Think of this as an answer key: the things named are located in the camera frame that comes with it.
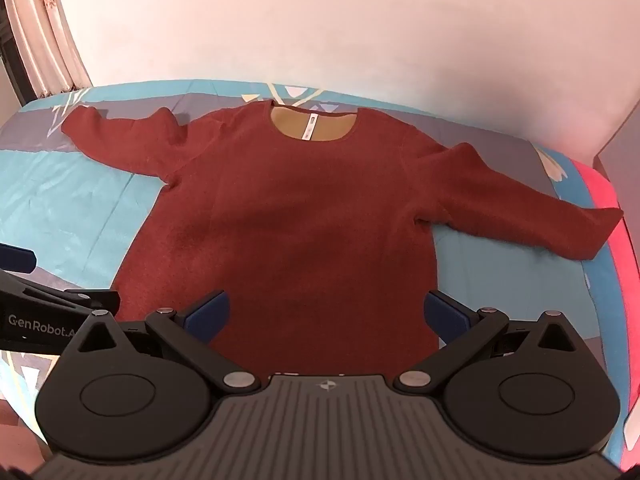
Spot pink floral curtain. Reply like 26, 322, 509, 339
4, 0, 92, 98

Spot blue grey patterned bed sheet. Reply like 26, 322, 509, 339
1, 82, 639, 479

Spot grey bedside cabinet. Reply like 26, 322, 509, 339
597, 110, 640, 216

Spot white sweater neck label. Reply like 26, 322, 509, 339
302, 113, 318, 141

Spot dark red long-sleeve sweater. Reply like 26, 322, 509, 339
60, 98, 625, 377

